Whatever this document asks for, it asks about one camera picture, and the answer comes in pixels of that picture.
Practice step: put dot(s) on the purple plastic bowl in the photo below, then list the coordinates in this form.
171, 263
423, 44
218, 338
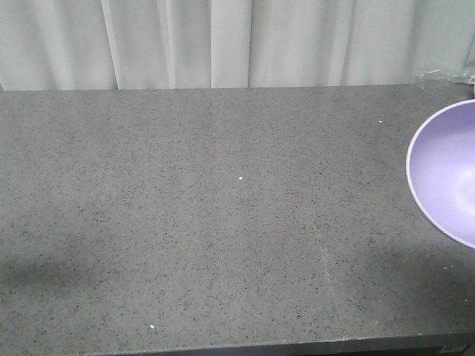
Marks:
440, 170

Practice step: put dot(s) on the clear plastic bag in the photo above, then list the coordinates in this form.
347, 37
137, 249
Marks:
465, 76

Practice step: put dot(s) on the white curtain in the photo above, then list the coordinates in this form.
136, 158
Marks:
67, 45

